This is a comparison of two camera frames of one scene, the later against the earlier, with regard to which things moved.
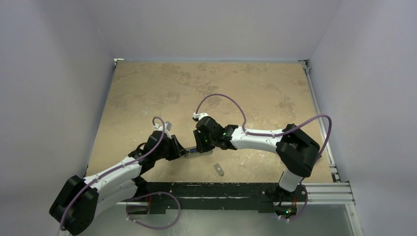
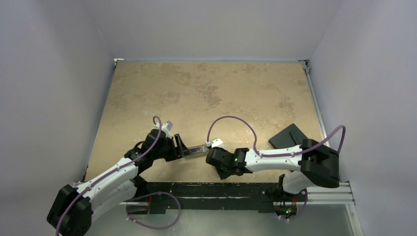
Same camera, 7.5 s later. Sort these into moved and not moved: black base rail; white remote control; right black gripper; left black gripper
Moved: right black gripper
Not moved: white remote control; black base rail; left black gripper
